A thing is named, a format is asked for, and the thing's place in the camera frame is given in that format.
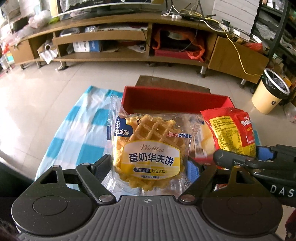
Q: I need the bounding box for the red yellow snack packet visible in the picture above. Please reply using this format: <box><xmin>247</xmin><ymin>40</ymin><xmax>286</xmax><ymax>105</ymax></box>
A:
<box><xmin>201</xmin><ymin>107</ymin><xmax>256</xmax><ymax>157</ymax></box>

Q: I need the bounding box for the waffle snack packet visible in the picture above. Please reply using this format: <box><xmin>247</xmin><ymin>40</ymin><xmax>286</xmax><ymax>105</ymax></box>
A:
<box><xmin>103</xmin><ymin>95</ymin><xmax>204</xmax><ymax>197</ymax></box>

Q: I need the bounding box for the blue white checkered cloth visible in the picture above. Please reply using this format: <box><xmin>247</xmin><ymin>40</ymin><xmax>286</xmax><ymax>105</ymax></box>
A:
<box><xmin>35</xmin><ymin>86</ymin><xmax>123</xmax><ymax>179</ymax></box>

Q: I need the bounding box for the cream trash bin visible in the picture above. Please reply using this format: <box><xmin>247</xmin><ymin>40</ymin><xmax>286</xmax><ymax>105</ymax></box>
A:
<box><xmin>251</xmin><ymin>68</ymin><xmax>290</xmax><ymax>114</ymax></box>

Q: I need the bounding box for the red cardboard box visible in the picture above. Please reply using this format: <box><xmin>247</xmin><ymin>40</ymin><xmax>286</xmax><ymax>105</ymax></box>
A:
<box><xmin>121</xmin><ymin>86</ymin><xmax>234</xmax><ymax>114</ymax></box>

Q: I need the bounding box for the brown wooden table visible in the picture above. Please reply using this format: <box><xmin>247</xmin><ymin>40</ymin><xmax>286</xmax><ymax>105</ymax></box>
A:
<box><xmin>135</xmin><ymin>75</ymin><xmax>211</xmax><ymax>93</ymax></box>

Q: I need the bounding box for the black metal shelf rack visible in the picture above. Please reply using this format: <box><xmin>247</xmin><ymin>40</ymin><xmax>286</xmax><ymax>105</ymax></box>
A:
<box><xmin>252</xmin><ymin>1</ymin><xmax>295</xmax><ymax>70</ymax></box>

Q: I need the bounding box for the orange plastic bag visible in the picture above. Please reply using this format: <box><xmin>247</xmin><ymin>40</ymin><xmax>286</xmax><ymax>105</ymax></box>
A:
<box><xmin>152</xmin><ymin>29</ymin><xmax>206</xmax><ymax>63</ymax></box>

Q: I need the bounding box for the wooden TV stand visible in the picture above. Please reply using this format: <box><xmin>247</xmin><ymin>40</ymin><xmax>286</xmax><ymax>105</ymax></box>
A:
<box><xmin>9</xmin><ymin>13</ymin><xmax>268</xmax><ymax>83</ymax></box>

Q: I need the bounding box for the white blue cardboard box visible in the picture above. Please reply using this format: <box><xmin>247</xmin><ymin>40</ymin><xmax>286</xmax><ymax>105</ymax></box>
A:
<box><xmin>73</xmin><ymin>40</ymin><xmax>101</xmax><ymax>53</ymax></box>

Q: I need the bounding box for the yellow cable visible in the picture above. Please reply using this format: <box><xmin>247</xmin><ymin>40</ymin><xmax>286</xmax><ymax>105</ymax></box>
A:
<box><xmin>201</xmin><ymin>18</ymin><xmax>265</xmax><ymax>76</ymax></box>

